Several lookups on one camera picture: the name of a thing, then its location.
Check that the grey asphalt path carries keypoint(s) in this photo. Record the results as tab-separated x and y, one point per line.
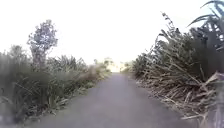
115	106

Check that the tall flax bushes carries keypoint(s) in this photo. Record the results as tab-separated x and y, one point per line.
43	83
186	66

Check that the slender tree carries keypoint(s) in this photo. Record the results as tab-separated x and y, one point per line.
41	40

